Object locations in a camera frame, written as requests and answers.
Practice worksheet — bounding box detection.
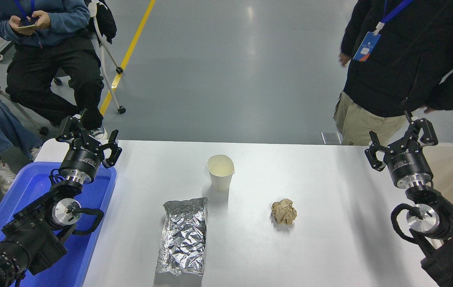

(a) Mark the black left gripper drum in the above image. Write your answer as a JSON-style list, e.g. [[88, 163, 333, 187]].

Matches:
[[60, 143, 103, 179]]

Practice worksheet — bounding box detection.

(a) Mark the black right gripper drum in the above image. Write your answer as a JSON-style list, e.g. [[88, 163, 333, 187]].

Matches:
[[383, 147, 434, 185]]

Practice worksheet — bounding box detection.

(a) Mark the white paper cup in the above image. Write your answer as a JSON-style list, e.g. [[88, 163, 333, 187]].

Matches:
[[207, 154, 235, 193]]

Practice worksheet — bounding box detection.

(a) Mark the seated person's left hand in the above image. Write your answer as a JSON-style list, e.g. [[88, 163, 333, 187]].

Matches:
[[31, 10, 52, 29]]

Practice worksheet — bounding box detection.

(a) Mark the seated person's right hand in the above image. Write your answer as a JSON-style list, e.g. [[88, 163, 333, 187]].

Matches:
[[9, 16, 36, 36]]

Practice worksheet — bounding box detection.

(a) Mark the silver floor plate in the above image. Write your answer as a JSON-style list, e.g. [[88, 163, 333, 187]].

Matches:
[[321, 132, 343, 145]]

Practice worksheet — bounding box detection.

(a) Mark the blue plastic tray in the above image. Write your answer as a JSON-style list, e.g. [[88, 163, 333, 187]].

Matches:
[[0, 161, 117, 287]]

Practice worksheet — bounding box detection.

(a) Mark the standing person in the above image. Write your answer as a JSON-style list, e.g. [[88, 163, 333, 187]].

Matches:
[[333, 0, 453, 146]]

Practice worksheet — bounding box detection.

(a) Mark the seated person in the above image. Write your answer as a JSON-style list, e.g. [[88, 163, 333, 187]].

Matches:
[[0, 0, 109, 141]]

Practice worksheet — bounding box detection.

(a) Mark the crumpled tan paper ball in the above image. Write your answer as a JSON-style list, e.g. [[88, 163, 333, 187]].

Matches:
[[271, 199, 298, 225]]

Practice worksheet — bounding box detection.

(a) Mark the crinkled silver foil tray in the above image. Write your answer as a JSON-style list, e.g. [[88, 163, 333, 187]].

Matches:
[[155, 197, 209, 276]]

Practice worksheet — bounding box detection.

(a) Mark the black jacket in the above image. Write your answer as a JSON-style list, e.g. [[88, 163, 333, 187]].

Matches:
[[84, 0, 118, 45]]

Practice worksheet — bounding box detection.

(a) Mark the blue lanyard with badge card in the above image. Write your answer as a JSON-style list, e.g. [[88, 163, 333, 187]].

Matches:
[[353, 0, 415, 62]]

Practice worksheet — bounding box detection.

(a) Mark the thin blue lanyard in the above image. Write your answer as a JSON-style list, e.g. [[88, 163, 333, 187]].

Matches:
[[14, 0, 35, 20]]

